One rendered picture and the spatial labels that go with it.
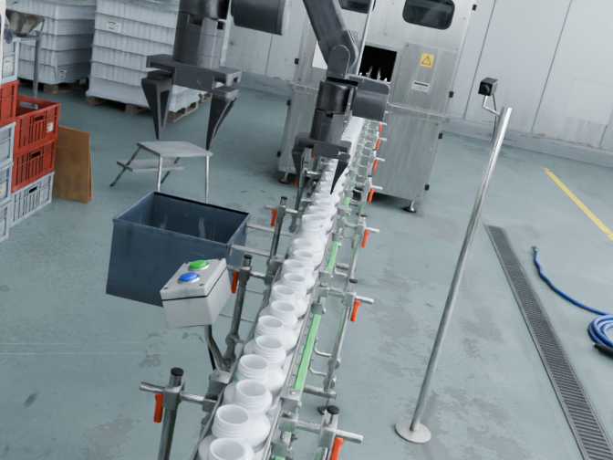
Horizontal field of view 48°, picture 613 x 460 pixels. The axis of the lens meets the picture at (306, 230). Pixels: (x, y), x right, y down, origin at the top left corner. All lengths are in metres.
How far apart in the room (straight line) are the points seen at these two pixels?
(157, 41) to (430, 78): 3.22
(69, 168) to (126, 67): 3.28
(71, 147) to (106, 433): 2.52
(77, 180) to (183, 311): 3.74
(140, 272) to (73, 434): 0.91
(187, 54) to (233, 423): 0.42
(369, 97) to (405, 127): 4.73
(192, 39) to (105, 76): 7.26
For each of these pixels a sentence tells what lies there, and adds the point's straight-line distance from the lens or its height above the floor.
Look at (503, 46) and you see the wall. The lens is 11.55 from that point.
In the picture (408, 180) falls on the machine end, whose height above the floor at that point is 0.29.
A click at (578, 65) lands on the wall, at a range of 11.79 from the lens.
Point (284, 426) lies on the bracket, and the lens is 0.92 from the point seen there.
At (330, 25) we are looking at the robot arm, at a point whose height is 1.55.
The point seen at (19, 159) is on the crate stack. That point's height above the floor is 0.40.
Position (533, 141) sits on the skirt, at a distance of 11.77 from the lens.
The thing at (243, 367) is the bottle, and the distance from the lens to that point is 0.85.
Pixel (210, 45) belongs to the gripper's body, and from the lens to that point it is 0.83.
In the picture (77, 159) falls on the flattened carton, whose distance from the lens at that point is 4.79.
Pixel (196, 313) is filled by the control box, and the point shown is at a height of 1.07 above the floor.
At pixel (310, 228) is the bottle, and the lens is 1.32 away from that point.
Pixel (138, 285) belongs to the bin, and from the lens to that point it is 1.93.
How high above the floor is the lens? 1.59
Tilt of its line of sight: 18 degrees down
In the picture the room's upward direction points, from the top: 12 degrees clockwise
